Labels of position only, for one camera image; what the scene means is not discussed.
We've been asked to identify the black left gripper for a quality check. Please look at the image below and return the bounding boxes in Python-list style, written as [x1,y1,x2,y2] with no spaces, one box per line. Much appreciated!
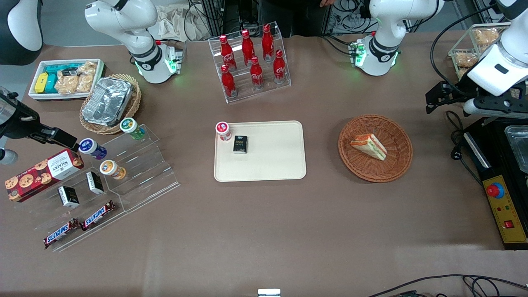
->
[426,81,475,115]

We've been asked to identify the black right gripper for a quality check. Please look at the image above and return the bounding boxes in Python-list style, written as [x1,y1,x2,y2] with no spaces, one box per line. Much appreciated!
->
[0,92,80,152]

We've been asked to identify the triangular sandwich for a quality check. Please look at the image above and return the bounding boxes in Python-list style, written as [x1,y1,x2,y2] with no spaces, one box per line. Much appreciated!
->
[350,133,387,161]

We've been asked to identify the aluminium foil tray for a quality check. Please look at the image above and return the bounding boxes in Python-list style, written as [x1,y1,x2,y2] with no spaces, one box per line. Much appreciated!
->
[93,77,133,127]

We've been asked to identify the round brown wicker basket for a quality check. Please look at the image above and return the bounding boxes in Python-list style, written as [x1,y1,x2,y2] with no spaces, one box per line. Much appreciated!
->
[338,114,413,183]

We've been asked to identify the oval light wicker basket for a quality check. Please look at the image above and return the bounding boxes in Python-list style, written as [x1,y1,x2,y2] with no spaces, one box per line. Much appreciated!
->
[80,73,142,135]

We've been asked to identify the cream plastic tray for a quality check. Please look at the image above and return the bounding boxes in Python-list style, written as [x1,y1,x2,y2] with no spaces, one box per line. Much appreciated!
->
[214,120,307,182]

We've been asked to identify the blue capped purple jar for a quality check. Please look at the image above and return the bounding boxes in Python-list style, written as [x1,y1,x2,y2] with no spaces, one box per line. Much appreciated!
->
[78,138,107,160]

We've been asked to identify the red Walkers cookie box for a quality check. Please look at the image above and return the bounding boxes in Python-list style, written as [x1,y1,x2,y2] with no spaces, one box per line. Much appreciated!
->
[5,148,85,203]

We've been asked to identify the small black white box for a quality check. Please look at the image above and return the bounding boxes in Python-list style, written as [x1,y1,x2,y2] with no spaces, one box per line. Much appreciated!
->
[85,171,104,195]
[58,186,80,208]

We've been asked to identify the orange jar with white cap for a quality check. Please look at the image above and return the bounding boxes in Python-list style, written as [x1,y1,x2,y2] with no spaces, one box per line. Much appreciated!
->
[99,160,127,180]

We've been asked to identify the white plastic bin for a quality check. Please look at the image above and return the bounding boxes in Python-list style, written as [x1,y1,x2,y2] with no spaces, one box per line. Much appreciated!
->
[28,59,106,101]

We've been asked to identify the clear bag of crackers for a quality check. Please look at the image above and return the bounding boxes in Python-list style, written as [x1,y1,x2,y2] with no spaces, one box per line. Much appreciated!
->
[76,61,98,93]
[55,70,79,95]

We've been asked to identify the yellow small box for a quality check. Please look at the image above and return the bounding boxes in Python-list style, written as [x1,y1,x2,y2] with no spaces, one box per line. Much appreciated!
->
[34,73,49,94]

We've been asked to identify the green capped jar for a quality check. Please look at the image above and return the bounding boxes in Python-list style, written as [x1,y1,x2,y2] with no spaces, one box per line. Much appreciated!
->
[120,118,146,140]

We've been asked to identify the long teal box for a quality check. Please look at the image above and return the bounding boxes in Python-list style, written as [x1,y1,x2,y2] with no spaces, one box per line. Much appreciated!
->
[45,63,81,75]

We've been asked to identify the Snickers bar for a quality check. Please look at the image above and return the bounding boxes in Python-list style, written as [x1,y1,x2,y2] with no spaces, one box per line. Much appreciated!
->
[81,200,116,231]
[43,218,81,249]

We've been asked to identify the black machine housing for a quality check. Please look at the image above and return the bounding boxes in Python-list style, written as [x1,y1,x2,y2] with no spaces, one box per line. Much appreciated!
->
[462,117,528,250]

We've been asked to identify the clear acrylic step display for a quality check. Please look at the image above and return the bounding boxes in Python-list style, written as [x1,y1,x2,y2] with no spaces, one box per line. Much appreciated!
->
[25,124,181,253]

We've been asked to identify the steel pan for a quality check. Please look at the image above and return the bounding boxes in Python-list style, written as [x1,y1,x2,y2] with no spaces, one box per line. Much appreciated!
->
[504,125,528,174]

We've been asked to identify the yellow control panel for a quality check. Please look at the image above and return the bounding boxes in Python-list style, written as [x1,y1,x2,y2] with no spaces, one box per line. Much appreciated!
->
[483,175,528,245]

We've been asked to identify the red cola bottle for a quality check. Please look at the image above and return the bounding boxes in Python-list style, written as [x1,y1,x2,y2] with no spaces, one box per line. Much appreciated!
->
[250,56,264,90]
[262,24,275,62]
[241,30,255,66]
[219,35,238,71]
[221,65,237,98]
[273,49,287,84]

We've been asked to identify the red capped small jar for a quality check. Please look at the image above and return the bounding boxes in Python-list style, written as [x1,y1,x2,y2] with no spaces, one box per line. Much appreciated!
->
[215,121,232,142]

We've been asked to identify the crumpled beige bag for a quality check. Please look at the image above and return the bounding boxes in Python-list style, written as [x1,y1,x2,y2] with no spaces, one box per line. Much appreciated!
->
[148,4,211,42]

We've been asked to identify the person in dark clothes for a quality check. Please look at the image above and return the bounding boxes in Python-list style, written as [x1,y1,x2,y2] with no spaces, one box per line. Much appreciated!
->
[259,0,331,38]

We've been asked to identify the clear acrylic bottle rack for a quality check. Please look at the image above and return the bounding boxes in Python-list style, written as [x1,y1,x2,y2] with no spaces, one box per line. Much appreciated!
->
[208,21,292,104]

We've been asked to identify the wire snack rack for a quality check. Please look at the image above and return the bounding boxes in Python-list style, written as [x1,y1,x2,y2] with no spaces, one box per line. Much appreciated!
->
[448,23,521,99]

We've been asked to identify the black power cable with plug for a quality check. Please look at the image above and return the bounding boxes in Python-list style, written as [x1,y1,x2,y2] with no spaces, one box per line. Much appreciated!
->
[445,111,483,186]

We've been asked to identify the black left wrist camera bar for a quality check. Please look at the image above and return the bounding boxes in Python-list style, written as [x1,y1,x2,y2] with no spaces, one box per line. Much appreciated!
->
[463,96,528,119]

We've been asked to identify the black arm base cables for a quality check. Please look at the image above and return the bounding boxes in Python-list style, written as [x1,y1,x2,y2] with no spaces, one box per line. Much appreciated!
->
[320,0,376,56]

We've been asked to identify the black cable bundle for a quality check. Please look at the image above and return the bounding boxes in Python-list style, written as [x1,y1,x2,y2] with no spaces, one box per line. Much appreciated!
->
[367,273,528,297]

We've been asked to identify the black metal frame post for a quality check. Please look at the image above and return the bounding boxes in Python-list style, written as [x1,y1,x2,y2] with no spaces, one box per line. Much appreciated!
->
[202,0,226,38]

